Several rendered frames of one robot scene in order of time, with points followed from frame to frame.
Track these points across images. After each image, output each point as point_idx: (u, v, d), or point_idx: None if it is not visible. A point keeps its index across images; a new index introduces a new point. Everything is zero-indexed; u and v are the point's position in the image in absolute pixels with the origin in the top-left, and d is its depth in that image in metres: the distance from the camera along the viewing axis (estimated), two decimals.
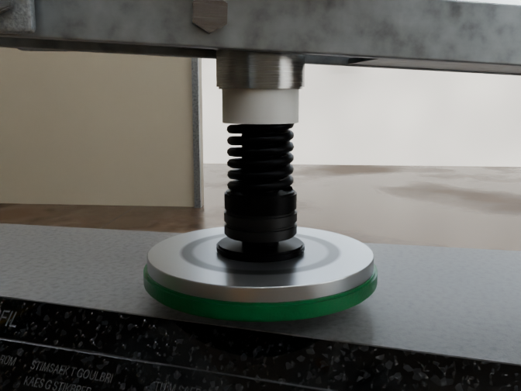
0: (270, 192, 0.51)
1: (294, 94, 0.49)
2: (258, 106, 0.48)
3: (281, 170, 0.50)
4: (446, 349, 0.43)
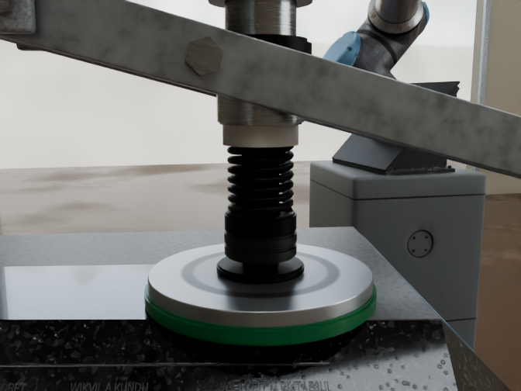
0: (270, 213, 0.51)
1: None
2: (258, 129, 0.48)
3: (281, 192, 0.50)
4: (65, 315, 0.50)
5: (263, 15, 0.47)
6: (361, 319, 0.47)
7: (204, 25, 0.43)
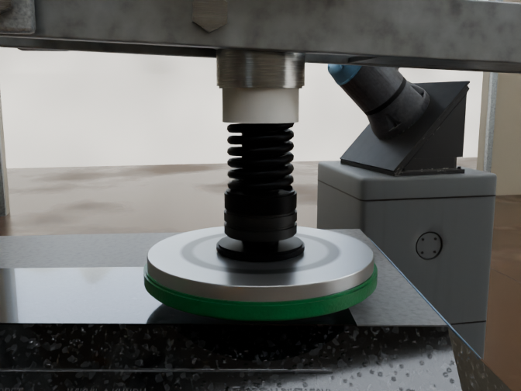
0: (270, 191, 0.51)
1: (294, 93, 0.49)
2: (258, 105, 0.48)
3: (281, 169, 0.50)
4: (63, 318, 0.49)
5: None
6: (188, 306, 0.44)
7: None
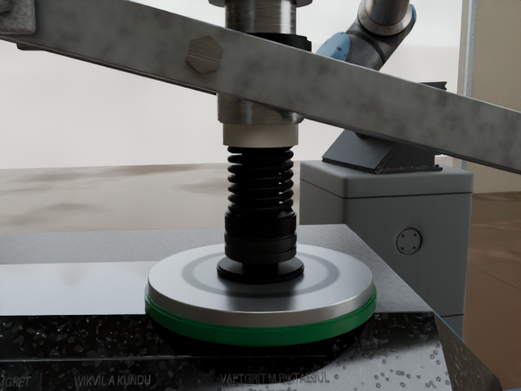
0: (270, 213, 0.51)
1: None
2: (258, 129, 0.48)
3: (281, 192, 0.50)
4: (67, 310, 0.51)
5: (263, 14, 0.47)
6: (329, 332, 0.45)
7: (204, 23, 0.43)
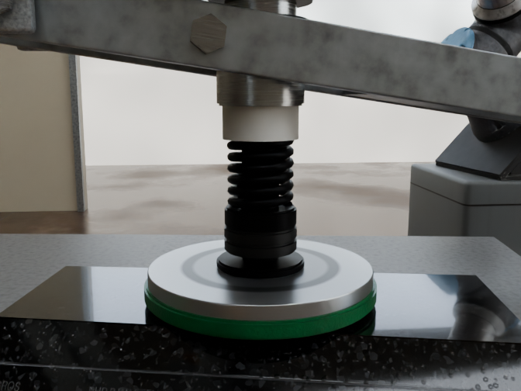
0: (270, 208, 0.51)
1: (294, 111, 0.49)
2: (258, 123, 0.48)
3: (281, 186, 0.50)
4: None
5: None
6: None
7: (205, 2, 0.43)
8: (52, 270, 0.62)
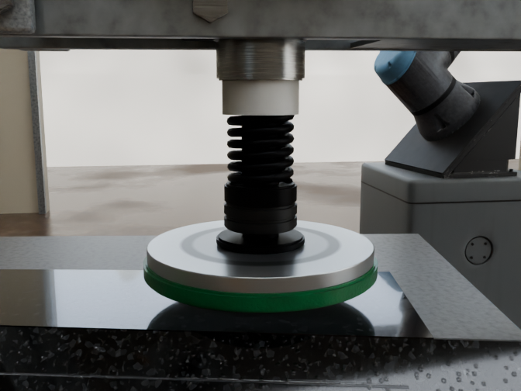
0: (270, 184, 0.51)
1: (294, 85, 0.49)
2: (258, 97, 0.47)
3: (281, 161, 0.50)
4: (127, 323, 0.48)
5: None
6: (163, 290, 0.46)
7: None
8: None
